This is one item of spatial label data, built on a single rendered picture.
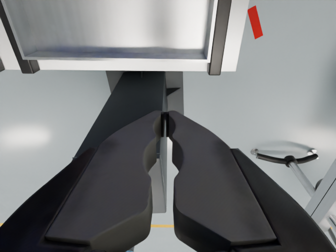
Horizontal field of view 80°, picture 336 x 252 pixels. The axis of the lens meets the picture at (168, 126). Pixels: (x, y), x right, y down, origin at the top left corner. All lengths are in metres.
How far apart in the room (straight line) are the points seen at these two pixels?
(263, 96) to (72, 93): 1.23
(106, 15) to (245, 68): 1.09
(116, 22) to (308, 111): 1.48
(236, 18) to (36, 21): 0.28
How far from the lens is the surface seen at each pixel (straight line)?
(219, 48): 0.31
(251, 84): 1.39
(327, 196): 1.41
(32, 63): 0.38
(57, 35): 0.36
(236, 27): 0.34
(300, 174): 1.61
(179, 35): 0.32
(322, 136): 1.86
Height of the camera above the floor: 1.20
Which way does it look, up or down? 57 degrees down
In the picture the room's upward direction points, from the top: 179 degrees counter-clockwise
